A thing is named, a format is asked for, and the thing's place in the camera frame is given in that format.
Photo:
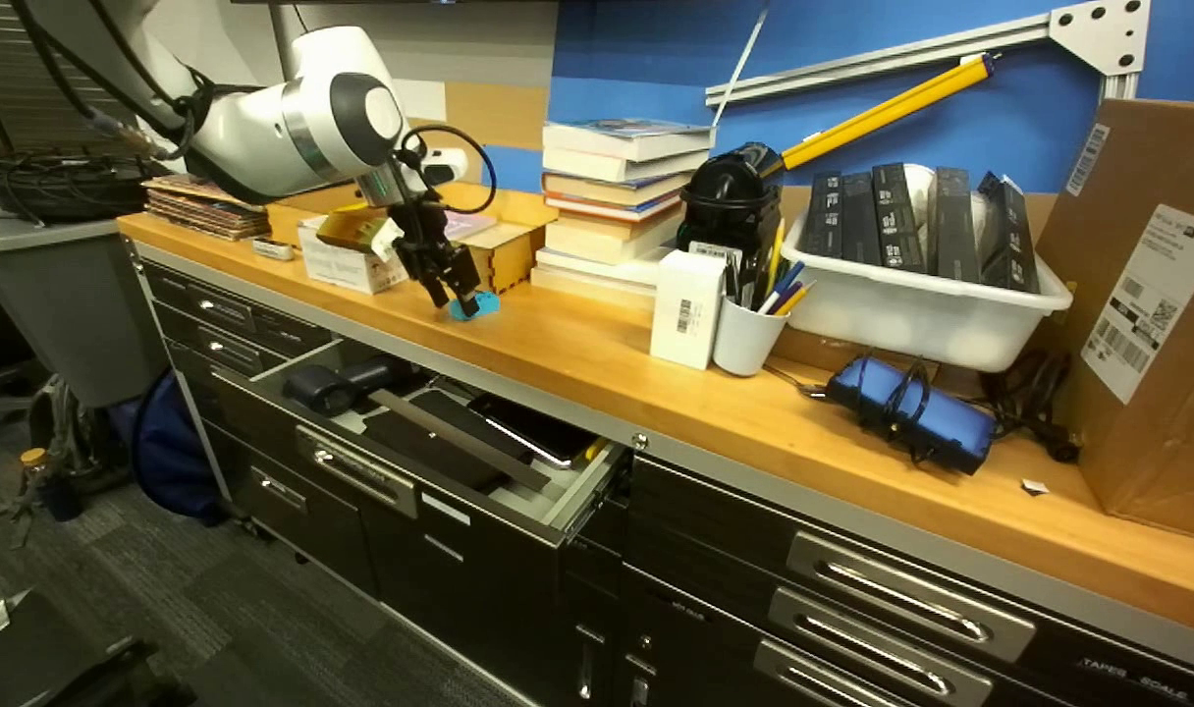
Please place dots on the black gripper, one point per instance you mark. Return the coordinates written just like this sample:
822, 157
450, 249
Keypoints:
424, 237

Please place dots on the small blue block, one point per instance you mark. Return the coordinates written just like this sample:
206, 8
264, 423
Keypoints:
480, 306

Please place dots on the white Franka Emika robot arm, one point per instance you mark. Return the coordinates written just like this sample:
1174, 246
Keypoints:
284, 132

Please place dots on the open black metal drawer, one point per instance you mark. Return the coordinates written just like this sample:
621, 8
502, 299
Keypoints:
464, 486

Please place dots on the wooden laser-cut tray box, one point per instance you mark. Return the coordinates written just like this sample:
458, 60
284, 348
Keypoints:
513, 242

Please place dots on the white printed paper box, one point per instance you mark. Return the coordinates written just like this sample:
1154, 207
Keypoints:
341, 262

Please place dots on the wide white book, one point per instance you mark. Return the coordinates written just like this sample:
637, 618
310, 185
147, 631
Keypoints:
591, 278

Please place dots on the thick cream book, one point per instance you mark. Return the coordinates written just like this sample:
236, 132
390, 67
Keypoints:
600, 237

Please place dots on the black pouch case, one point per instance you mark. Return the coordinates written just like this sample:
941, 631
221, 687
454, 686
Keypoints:
326, 388

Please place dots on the black flat tray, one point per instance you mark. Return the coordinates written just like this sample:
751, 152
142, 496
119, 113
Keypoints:
421, 447

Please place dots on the black glossy tablet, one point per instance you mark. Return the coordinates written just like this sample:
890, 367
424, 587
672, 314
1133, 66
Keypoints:
538, 432

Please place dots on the small yellow item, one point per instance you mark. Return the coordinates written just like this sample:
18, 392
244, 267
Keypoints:
593, 453

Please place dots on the thick white book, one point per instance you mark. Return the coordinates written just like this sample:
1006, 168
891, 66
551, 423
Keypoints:
621, 140

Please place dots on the small white upright box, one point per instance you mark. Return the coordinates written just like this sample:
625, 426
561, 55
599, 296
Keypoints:
683, 310

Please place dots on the stack of brown boards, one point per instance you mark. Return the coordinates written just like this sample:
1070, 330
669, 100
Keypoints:
206, 210

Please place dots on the black label printer device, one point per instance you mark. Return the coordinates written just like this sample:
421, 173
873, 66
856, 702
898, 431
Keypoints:
726, 200

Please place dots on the white pen cup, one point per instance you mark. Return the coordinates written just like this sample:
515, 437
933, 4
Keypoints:
747, 338

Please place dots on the blue pen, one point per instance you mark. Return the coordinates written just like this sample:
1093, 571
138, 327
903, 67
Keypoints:
779, 283

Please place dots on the blue bag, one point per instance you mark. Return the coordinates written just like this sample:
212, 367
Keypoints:
168, 453

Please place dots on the yellow pencil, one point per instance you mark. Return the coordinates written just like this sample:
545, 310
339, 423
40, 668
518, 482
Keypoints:
796, 299

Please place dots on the thin white rod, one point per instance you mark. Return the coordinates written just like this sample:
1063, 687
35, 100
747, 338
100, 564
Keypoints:
755, 72

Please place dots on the black glossy box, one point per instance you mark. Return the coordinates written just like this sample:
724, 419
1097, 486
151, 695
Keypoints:
1009, 237
832, 217
957, 223
902, 217

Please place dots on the black bag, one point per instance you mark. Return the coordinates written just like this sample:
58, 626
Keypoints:
66, 183

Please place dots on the white plastic bin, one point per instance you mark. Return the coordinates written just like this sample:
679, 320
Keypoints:
912, 320

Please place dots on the yellow spirit level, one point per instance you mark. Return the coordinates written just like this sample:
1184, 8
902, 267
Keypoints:
883, 113

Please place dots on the blue and black power pack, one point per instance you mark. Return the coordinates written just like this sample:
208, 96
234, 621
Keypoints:
912, 414

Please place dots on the small white scrap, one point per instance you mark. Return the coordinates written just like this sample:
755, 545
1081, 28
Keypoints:
1035, 488

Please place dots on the brown cardboard shipping box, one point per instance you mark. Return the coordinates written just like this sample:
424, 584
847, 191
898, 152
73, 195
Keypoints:
1148, 327

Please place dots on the blue foam wall board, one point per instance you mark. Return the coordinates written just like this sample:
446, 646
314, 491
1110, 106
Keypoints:
818, 66

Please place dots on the aluminium rail with bracket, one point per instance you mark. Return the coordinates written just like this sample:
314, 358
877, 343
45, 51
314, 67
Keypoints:
937, 45

